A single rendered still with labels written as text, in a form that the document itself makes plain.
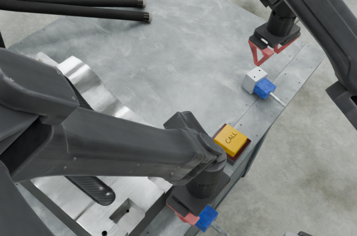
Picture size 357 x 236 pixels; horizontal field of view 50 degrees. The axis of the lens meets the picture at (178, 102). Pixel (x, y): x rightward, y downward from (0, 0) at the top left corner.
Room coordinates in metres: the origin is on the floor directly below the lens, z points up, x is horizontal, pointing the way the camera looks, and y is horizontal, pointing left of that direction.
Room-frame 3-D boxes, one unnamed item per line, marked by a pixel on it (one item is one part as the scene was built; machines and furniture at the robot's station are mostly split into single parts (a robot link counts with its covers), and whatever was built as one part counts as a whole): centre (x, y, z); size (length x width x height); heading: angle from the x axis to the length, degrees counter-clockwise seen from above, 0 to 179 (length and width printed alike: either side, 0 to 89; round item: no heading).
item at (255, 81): (0.72, -0.23, 0.83); 0.13 x 0.05 x 0.05; 49
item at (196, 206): (0.35, -0.07, 0.96); 0.10 x 0.07 x 0.07; 148
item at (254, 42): (0.72, -0.19, 0.96); 0.07 x 0.07 x 0.09; 49
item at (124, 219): (0.29, 0.06, 0.87); 0.05 x 0.05 x 0.04; 60
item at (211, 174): (0.35, -0.06, 1.02); 0.07 x 0.06 x 0.07; 38
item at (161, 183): (0.38, 0.00, 0.87); 0.05 x 0.05 x 0.04; 60
